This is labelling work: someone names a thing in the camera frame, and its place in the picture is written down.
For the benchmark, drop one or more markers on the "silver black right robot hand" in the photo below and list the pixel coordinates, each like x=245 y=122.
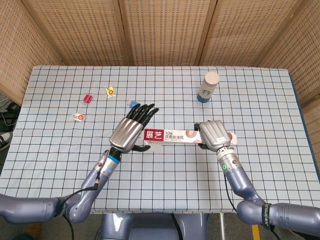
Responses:
x=214 y=135

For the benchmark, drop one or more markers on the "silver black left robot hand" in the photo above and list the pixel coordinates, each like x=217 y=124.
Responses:
x=126 y=133

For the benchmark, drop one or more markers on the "long white baking paper box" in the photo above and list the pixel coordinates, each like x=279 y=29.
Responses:
x=172 y=136

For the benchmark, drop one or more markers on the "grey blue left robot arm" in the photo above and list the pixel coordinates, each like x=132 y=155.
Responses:
x=82 y=202

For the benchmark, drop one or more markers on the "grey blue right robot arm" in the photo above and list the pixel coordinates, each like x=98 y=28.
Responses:
x=243 y=185

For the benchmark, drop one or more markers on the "blue wrapped candy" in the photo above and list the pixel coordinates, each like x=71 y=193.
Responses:
x=133 y=103

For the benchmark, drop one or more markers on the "yellow wrapped candy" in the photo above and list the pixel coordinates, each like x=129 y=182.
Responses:
x=110 y=91

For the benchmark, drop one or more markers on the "white blue Starbucks tumbler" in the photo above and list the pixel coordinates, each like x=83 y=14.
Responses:
x=207 y=86

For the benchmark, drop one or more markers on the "white orange wrapped candy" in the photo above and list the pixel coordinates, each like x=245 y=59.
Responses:
x=79 y=117

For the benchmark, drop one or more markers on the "red wrapped candy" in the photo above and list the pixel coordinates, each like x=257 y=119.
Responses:
x=88 y=98

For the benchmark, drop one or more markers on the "light blue checked tablecloth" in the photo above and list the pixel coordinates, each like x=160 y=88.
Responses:
x=175 y=175

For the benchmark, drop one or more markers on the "white table leg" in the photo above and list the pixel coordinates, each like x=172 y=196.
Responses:
x=222 y=226

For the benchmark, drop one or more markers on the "grey blue robot torso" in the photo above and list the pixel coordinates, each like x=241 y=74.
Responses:
x=155 y=226

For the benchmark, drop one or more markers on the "woven bamboo screen panel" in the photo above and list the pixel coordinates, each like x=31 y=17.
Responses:
x=82 y=32
x=250 y=32
x=305 y=62
x=167 y=32
x=22 y=50

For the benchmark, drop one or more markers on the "grey sneaker shoe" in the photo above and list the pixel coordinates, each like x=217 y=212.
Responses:
x=5 y=141

